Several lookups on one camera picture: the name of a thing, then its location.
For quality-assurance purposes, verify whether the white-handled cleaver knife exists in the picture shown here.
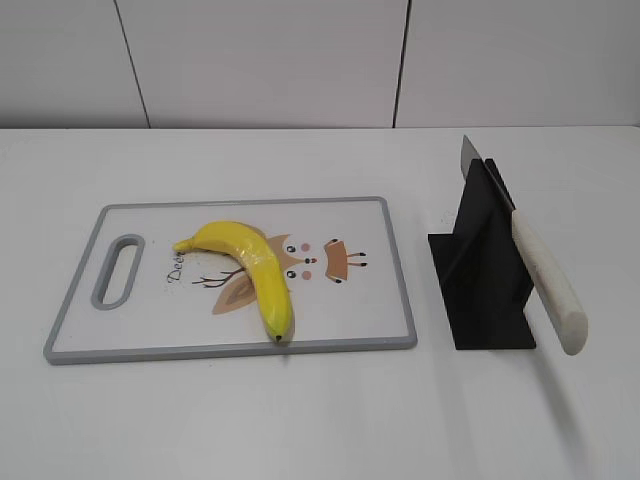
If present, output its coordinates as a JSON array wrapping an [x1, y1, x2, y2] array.
[[460, 135, 589, 356]]

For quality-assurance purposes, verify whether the yellow plastic banana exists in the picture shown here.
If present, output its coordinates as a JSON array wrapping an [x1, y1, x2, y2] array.
[[173, 221, 294, 343]]

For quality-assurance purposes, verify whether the black knife stand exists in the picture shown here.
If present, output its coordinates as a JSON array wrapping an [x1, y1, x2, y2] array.
[[428, 159, 536, 350]]

